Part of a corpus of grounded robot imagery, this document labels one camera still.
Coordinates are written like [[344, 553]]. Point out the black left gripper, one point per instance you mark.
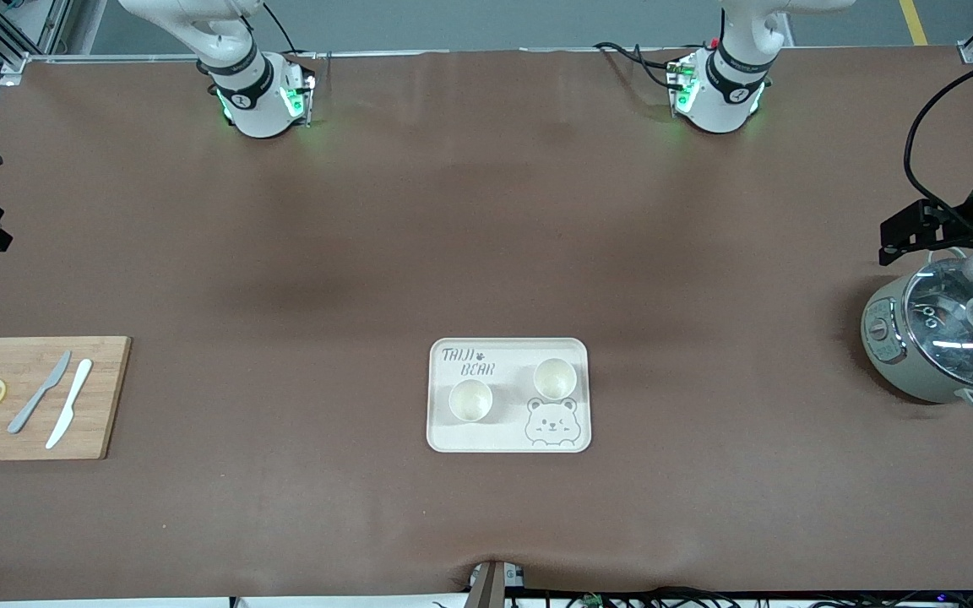
[[936, 221]]

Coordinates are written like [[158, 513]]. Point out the white IKEA cup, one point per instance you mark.
[[470, 400], [554, 378]]

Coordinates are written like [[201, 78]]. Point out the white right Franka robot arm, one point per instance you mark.
[[254, 101]]

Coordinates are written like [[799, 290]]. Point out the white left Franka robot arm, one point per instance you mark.
[[731, 93]]

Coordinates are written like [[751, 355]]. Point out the cream bear print tray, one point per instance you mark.
[[508, 435]]

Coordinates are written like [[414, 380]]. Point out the glass pot lid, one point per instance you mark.
[[959, 338]]

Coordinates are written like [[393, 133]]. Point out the grey-green cooking pot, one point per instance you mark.
[[905, 371]]

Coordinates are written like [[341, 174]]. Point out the grey plastic knife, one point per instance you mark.
[[37, 395]]

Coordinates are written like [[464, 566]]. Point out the white plastic knife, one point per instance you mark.
[[71, 401]]

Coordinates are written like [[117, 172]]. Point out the bamboo cutting board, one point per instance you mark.
[[106, 397]]

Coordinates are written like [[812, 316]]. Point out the brown table cover mat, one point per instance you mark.
[[453, 211]]

